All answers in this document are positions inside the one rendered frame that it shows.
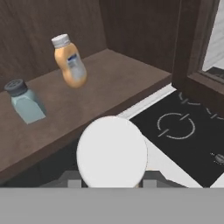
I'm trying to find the white capped condiment bottle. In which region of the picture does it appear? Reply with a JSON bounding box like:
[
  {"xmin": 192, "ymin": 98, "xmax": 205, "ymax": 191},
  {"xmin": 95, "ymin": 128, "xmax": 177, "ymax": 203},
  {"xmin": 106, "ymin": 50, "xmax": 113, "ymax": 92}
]
[{"xmin": 75, "ymin": 115, "xmax": 149, "ymax": 189}]

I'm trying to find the pale blue shaker black cap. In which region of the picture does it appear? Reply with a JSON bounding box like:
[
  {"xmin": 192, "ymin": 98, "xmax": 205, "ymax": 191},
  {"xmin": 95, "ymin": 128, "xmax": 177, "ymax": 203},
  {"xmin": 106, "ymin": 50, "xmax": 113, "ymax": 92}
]
[{"xmin": 3, "ymin": 79, "xmax": 47, "ymax": 125}]

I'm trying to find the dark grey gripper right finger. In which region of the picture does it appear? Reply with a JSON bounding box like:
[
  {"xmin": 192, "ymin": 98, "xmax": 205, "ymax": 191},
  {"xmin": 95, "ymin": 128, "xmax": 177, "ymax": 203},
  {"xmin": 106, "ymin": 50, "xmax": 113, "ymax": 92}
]
[{"xmin": 138, "ymin": 170, "xmax": 188, "ymax": 189}]

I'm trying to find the dark wooden cabinet door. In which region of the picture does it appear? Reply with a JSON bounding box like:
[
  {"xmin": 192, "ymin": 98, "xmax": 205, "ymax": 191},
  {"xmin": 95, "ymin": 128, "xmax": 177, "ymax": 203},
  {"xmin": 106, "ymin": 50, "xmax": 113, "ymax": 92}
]
[{"xmin": 171, "ymin": 0, "xmax": 224, "ymax": 117}]

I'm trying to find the black hob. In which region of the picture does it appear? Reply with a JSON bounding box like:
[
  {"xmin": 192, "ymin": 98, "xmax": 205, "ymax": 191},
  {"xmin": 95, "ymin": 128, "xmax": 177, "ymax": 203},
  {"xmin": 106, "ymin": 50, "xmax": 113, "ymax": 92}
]
[{"xmin": 129, "ymin": 90, "xmax": 224, "ymax": 188}]

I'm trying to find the orange condiment bottle white cap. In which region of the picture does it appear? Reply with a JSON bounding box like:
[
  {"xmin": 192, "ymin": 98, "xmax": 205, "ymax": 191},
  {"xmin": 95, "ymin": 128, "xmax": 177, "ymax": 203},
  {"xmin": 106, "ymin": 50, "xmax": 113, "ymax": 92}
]
[{"xmin": 51, "ymin": 33, "xmax": 88, "ymax": 89}]

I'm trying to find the dark wooden cabinet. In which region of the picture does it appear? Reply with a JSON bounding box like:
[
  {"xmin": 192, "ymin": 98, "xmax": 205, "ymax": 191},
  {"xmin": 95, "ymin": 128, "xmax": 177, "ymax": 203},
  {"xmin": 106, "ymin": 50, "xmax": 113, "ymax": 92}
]
[{"xmin": 0, "ymin": 0, "xmax": 221, "ymax": 186}]

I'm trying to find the hob knob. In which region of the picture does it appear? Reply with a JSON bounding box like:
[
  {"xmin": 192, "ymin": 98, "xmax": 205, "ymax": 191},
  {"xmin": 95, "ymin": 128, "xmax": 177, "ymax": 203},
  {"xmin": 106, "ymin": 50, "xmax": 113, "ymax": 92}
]
[{"xmin": 213, "ymin": 153, "xmax": 224, "ymax": 165}]

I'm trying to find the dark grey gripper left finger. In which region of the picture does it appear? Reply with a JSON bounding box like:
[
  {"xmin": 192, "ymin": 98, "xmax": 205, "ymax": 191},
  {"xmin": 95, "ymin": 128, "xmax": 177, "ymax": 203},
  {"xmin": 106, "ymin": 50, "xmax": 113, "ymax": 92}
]
[{"xmin": 39, "ymin": 170, "xmax": 85, "ymax": 189}]

